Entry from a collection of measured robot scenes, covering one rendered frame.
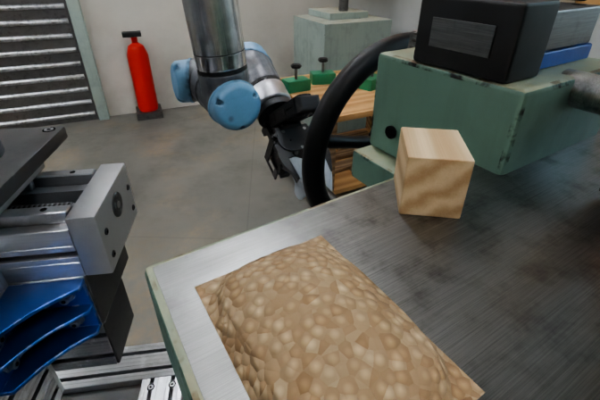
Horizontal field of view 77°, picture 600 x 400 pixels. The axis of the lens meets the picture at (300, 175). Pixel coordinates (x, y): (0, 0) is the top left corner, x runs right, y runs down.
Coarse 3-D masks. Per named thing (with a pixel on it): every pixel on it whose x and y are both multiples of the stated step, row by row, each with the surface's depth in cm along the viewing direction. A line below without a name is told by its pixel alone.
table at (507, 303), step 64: (384, 192) 24; (512, 192) 24; (576, 192) 24; (192, 256) 19; (256, 256) 19; (384, 256) 19; (448, 256) 19; (512, 256) 19; (576, 256) 19; (192, 320) 16; (448, 320) 16; (512, 320) 16; (576, 320) 16; (192, 384) 13; (512, 384) 13; (576, 384) 13
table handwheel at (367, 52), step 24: (384, 48) 42; (360, 72) 42; (336, 96) 42; (312, 120) 43; (336, 120) 43; (312, 144) 43; (336, 144) 45; (360, 144) 47; (312, 168) 44; (312, 192) 46
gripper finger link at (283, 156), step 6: (276, 150) 61; (282, 150) 60; (282, 156) 60; (288, 156) 60; (294, 156) 60; (282, 162) 59; (288, 162) 59; (282, 168) 60; (288, 168) 59; (294, 168) 59; (294, 174) 58
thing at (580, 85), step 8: (568, 72) 26; (576, 72) 26; (584, 72) 26; (576, 80) 26; (584, 80) 25; (592, 80) 25; (576, 88) 26; (584, 88) 25; (592, 88) 25; (576, 96) 26; (584, 96) 25; (592, 96) 25; (576, 104) 26; (584, 104) 26; (592, 104) 25; (592, 112) 26
